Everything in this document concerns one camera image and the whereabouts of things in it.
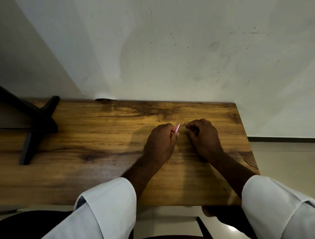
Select person's right hand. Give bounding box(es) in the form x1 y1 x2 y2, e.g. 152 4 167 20
185 119 224 163

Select person's left hand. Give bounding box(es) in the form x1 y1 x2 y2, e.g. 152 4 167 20
144 123 180 168

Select person's right forearm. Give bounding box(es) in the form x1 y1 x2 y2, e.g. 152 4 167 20
207 149 315 239

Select person's left forearm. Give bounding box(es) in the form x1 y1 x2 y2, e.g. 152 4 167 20
41 153 163 239

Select black skirting strip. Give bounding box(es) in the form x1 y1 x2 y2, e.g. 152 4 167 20
247 136 315 143

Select black chair leg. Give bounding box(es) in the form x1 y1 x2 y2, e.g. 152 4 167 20
196 216 213 239

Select black stand with legs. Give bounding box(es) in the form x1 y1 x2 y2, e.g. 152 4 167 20
0 85 60 165

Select person's dark trousers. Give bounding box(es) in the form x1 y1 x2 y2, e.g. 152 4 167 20
0 206 257 239

